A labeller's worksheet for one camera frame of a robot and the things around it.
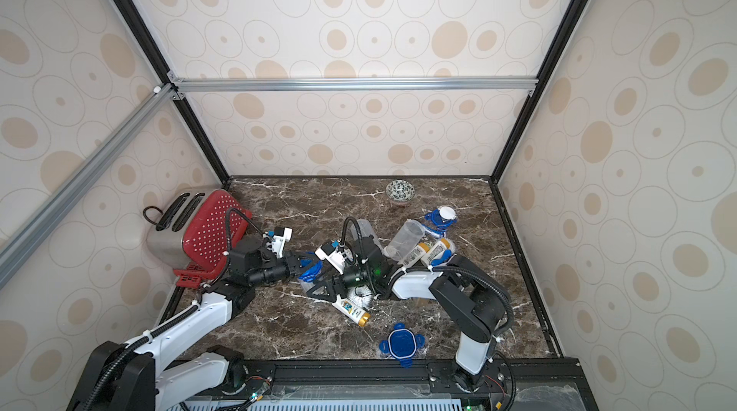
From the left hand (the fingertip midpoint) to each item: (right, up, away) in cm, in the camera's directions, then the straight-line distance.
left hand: (325, 262), depth 78 cm
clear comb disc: (+9, -11, +7) cm, 16 cm away
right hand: (-1, -6, 0) cm, 6 cm away
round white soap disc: (+41, +13, +28) cm, 51 cm away
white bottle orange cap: (+27, -1, +16) cm, 31 cm away
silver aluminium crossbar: (+4, +72, +56) cm, 91 cm away
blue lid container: (-4, -2, +1) cm, 5 cm away
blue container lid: (+21, -23, +2) cm, 32 cm away
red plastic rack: (-45, -7, +13) cm, 47 cm away
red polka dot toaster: (-38, +9, +5) cm, 40 cm away
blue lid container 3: (+26, +5, +23) cm, 35 cm away
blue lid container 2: (+11, +6, +21) cm, 24 cm away
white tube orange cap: (+37, +1, +19) cm, 41 cm away
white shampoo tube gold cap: (+7, -16, +5) cm, 18 cm away
